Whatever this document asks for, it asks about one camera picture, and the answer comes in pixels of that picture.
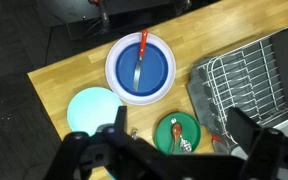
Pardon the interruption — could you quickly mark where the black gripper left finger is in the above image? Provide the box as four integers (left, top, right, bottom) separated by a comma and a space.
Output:
98, 105, 145, 148

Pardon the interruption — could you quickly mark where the light blue plate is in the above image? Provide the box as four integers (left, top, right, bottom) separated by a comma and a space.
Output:
66, 87, 124, 137

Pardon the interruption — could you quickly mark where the red-handled knife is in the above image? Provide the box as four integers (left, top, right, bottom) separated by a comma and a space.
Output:
132, 29, 149, 93

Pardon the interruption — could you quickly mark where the large lavender plate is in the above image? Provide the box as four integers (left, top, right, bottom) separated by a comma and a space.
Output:
104, 32, 177, 106

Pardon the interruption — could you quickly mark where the black cart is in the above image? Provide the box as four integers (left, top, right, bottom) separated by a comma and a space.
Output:
35, 0, 218, 42

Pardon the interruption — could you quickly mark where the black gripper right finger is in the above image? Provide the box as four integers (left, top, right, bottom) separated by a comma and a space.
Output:
225, 106, 264, 155

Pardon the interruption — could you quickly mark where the grey wire dish drainer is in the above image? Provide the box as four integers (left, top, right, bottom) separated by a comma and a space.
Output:
187, 26, 288, 158

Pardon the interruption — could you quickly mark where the green plate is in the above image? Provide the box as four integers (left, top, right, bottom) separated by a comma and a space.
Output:
153, 111, 202, 155

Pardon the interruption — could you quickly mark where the small red clip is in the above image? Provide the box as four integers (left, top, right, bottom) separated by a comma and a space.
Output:
211, 133, 222, 143

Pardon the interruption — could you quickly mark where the dark blue plate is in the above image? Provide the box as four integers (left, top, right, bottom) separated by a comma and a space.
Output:
115, 42, 169, 98

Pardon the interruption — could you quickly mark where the silver metal spoon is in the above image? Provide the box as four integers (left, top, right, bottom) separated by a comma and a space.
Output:
179, 137, 194, 154
131, 128, 139, 141

